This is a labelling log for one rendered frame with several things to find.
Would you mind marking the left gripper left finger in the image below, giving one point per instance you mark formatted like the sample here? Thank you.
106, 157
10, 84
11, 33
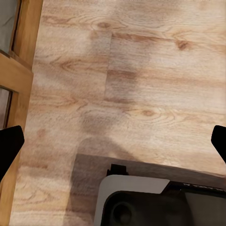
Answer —
11, 142

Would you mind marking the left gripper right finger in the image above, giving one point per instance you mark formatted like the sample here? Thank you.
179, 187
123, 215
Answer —
218, 139

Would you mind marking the door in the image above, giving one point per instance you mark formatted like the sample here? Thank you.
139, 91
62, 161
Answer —
19, 25

